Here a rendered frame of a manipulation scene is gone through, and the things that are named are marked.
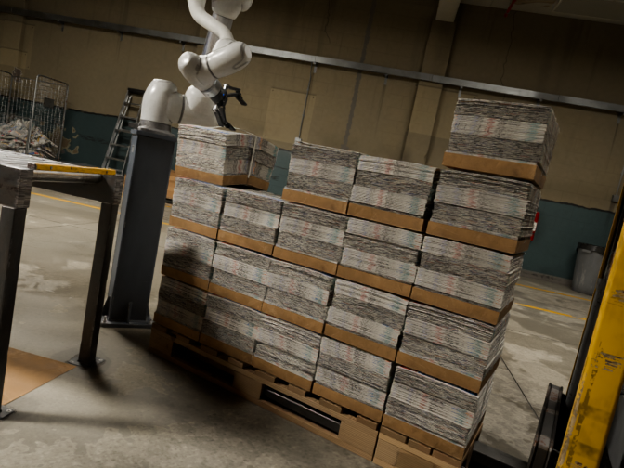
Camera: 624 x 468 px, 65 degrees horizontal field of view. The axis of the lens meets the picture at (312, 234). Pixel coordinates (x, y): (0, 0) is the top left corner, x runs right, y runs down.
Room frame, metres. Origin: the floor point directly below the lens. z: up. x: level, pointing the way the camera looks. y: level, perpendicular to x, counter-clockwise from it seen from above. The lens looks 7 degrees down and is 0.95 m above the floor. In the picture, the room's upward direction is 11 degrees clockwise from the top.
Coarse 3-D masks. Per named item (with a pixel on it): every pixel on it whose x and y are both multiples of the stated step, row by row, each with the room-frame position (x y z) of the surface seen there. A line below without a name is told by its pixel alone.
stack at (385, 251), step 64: (192, 192) 2.14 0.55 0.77; (256, 192) 2.16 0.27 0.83; (192, 256) 2.11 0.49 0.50; (256, 256) 1.95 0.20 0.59; (320, 256) 1.82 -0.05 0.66; (384, 256) 1.70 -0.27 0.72; (192, 320) 2.08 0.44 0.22; (256, 320) 1.92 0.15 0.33; (320, 320) 1.79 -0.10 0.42; (384, 320) 1.67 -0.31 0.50; (256, 384) 1.89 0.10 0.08; (320, 384) 1.77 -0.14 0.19; (384, 384) 1.64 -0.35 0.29
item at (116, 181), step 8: (16, 152) 2.04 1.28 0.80; (48, 160) 1.99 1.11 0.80; (104, 176) 1.94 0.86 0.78; (112, 176) 1.94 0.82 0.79; (120, 176) 1.95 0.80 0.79; (32, 184) 1.99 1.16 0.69; (40, 184) 1.99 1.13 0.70; (48, 184) 1.98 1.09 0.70; (56, 184) 1.97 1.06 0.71; (64, 184) 1.97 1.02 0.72; (72, 184) 1.96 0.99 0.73; (80, 184) 1.96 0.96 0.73; (88, 184) 1.95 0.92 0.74; (96, 184) 1.95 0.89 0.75; (104, 184) 1.94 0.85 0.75; (112, 184) 1.94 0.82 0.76; (120, 184) 1.96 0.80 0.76; (64, 192) 1.97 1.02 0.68; (72, 192) 1.96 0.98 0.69; (80, 192) 1.96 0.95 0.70; (88, 192) 1.95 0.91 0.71; (96, 192) 1.95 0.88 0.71; (104, 192) 1.94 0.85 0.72; (112, 192) 1.93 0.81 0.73; (120, 192) 1.97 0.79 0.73; (96, 200) 1.95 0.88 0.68; (104, 200) 1.94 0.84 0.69; (112, 200) 1.93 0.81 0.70; (120, 200) 1.98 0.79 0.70
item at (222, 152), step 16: (192, 128) 2.16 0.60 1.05; (208, 128) 2.18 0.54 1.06; (192, 144) 2.18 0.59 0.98; (208, 144) 2.13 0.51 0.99; (224, 144) 2.08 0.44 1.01; (240, 144) 2.16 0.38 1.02; (176, 160) 2.23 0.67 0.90; (192, 160) 2.18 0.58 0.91; (208, 160) 2.14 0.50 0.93; (224, 160) 2.09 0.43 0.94; (240, 160) 2.19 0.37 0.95
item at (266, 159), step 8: (264, 144) 2.31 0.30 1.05; (272, 144) 2.37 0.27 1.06; (264, 152) 2.32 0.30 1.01; (272, 152) 2.38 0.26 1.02; (256, 160) 2.28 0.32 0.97; (264, 160) 2.34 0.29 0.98; (272, 160) 2.39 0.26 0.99; (256, 168) 2.30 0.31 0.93; (264, 168) 2.35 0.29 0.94; (272, 168) 2.41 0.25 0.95; (256, 176) 2.31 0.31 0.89; (264, 176) 2.36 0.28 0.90
